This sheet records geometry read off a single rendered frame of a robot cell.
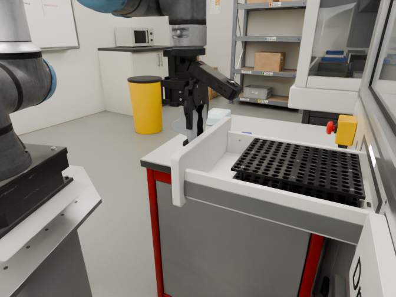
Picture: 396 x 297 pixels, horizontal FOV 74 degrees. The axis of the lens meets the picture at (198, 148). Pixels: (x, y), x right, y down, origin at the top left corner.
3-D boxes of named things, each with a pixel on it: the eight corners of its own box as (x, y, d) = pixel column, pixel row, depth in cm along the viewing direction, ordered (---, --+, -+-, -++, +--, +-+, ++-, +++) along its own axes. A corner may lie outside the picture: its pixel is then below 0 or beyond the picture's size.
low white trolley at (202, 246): (155, 314, 116) (139, 158, 86) (210, 228, 168) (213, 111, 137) (292, 383, 93) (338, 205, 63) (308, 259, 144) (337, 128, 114)
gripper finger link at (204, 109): (187, 134, 68) (184, 99, 63) (208, 137, 66) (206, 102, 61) (181, 139, 66) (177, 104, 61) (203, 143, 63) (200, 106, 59)
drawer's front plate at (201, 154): (172, 206, 53) (170, 156, 48) (224, 152, 77) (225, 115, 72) (180, 208, 52) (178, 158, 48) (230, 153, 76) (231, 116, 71)
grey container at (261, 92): (243, 96, 450) (243, 86, 444) (249, 93, 474) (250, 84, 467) (265, 99, 431) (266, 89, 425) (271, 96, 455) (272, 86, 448)
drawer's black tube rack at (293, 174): (228, 196, 53) (230, 167, 50) (252, 161, 67) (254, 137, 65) (356, 229, 44) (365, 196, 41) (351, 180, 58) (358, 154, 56)
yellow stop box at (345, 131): (332, 144, 77) (337, 119, 74) (332, 135, 83) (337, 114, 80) (352, 147, 75) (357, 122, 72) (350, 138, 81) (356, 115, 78)
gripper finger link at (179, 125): (175, 144, 63) (175, 105, 60) (197, 148, 61) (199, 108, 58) (168, 147, 60) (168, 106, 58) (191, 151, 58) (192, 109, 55)
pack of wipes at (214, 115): (221, 127, 114) (221, 117, 112) (200, 125, 118) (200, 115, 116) (231, 118, 127) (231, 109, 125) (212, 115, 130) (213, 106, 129)
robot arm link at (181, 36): (212, 25, 54) (194, 24, 48) (212, 49, 56) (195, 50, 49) (180, 26, 57) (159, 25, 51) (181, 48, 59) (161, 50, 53)
